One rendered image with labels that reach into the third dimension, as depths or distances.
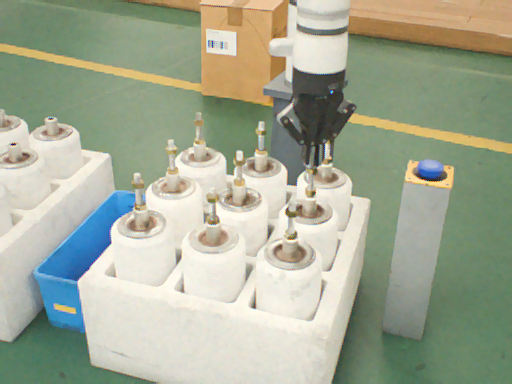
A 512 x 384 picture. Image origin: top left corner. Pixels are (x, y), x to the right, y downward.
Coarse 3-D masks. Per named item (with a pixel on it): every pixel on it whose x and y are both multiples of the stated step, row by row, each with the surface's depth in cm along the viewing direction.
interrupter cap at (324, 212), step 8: (296, 200) 102; (320, 200) 102; (320, 208) 100; (328, 208) 100; (304, 216) 98; (312, 216) 98; (320, 216) 98; (328, 216) 98; (304, 224) 96; (312, 224) 96
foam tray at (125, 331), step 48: (288, 192) 119; (96, 288) 94; (144, 288) 94; (336, 288) 94; (96, 336) 100; (144, 336) 96; (192, 336) 93; (240, 336) 90; (288, 336) 87; (336, 336) 96
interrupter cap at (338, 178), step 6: (318, 168) 111; (336, 168) 111; (306, 174) 109; (318, 174) 110; (336, 174) 110; (342, 174) 109; (306, 180) 107; (318, 180) 108; (330, 180) 108; (336, 180) 108; (342, 180) 108; (318, 186) 106; (324, 186) 106; (330, 186) 106; (336, 186) 106
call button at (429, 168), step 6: (420, 162) 97; (426, 162) 97; (432, 162) 97; (438, 162) 97; (420, 168) 96; (426, 168) 96; (432, 168) 96; (438, 168) 96; (420, 174) 97; (426, 174) 96; (432, 174) 95; (438, 174) 96
